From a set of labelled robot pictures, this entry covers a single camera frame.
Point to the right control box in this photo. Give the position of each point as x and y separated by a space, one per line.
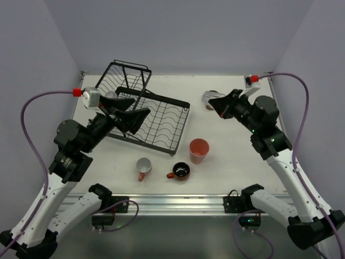
250 222

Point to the clear glass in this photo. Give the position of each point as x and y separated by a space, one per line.
208 95
111 95

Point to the tall pink cup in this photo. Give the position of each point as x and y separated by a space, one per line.
198 150

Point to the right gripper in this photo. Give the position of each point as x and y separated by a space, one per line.
229 107

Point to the left control box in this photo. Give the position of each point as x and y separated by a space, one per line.
102 221

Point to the control box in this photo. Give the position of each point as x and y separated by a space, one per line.
250 222
102 221

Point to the pink mug white inside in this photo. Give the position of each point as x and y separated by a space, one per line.
143 166

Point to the red orange mug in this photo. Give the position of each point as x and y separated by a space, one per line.
180 171

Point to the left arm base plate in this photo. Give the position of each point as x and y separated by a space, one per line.
122 206

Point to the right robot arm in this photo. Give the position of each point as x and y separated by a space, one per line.
310 219

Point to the black wire dish rack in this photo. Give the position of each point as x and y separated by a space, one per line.
163 127

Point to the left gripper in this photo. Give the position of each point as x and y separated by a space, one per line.
110 115

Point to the aluminium mounting rail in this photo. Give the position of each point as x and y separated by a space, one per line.
176 226

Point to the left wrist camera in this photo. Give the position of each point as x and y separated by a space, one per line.
91 98

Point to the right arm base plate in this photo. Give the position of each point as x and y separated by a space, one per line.
237 204

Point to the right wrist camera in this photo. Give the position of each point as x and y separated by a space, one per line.
252 85

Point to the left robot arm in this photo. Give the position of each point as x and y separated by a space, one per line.
39 231

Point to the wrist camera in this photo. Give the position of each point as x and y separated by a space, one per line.
91 98
252 85

